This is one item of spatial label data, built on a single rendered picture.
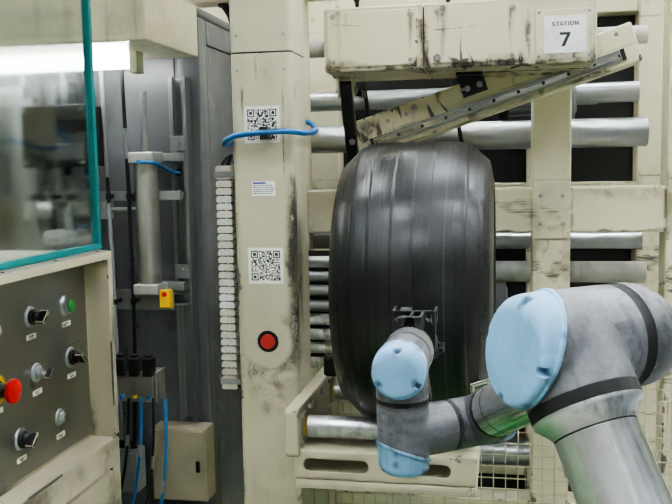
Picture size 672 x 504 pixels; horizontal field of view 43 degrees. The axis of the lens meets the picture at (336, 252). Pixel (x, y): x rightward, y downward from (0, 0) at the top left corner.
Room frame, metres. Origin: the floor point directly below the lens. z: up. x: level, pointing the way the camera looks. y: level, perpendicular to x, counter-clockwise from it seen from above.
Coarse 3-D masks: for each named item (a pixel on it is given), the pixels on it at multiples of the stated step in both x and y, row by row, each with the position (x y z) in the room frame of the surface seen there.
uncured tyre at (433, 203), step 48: (384, 144) 1.74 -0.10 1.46; (432, 144) 1.71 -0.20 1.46; (336, 192) 1.65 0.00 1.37; (384, 192) 1.57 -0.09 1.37; (432, 192) 1.56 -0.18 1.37; (480, 192) 1.57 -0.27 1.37; (336, 240) 1.57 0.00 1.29; (384, 240) 1.52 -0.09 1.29; (432, 240) 1.50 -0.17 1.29; (480, 240) 1.52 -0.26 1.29; (336, 288) 1.54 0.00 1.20; (384, 288) 1.50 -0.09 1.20; (432, 288) 1.48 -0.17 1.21; (480, 288) 1.50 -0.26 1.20; (336, 336) 1.55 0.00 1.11; (384, 336) 1.51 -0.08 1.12; (480, 336) 1.50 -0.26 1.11; (432, 384) 1.53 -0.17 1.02
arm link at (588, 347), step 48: (576, 288) 0.88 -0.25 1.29; (624, 288) 0.89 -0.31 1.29; (528, 336) 0.82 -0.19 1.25; (576, 336) 0.82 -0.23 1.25; (624, 336) 0.84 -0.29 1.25; (528, 384) 0.82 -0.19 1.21; (576, 384) 0.80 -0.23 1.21; (624, 384) 0.80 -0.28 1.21; (576, 432) 0.80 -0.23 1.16; (624, 432) 0.79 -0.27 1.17; (576, 480) 0.79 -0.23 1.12; (624, 480) 0.77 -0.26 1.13
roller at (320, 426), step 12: (312, 420) 1.66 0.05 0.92; (324, 420) 1.66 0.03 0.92; (336, 420) 1.66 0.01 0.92; (348, 420) 1.65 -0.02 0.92; (360, 420) 1.65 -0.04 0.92; (372, 420) 1.64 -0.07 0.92; (312, 432) 1.66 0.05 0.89; (324, 432) 1.65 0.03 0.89; (336, 432) 1.65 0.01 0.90; (348, 432) 1.64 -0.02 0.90; (360, 432) 1.64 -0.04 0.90; (372, 432) 1.63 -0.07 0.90
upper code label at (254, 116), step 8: (248, 112) 1.76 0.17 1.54; (256, 112) 1.76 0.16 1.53; (264, 112) 1.75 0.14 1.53; (272, 112) 1.75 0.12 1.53; (248, 120) 1.76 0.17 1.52; (256, 120) 1.76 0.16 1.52; (264, 120) 1.75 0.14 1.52; (272, 120) 1.75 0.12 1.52; (248, 128) 1.76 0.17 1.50; (256, 128) 1.76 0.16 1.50; (272, 128) 1.75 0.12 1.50; (256, 136) 1.76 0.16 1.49; (272, 136) 1.75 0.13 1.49
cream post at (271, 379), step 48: (240, 0) 1.76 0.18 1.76; (288, 0) 1.74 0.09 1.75; (240, 48) 1.76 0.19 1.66; (288, 48) 1.74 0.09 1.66; (240, 96) 1.76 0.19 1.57; (288, 96) 1.74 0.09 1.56; (240, 144) 1.76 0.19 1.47; (288, 144) 1.74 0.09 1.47; (240, 192) 1.76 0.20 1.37; (288, 192) 1.74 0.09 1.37; (240, 240) 1.76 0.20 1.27; (288, 240) 1.74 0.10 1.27; (240, 288) 1.77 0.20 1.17; (288, 288) 1.74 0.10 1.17; (240, 336) 1.77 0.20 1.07; (288, 336) 1.75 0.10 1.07; (288, 384) 1.75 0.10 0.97; (288, 480) 1.75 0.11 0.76
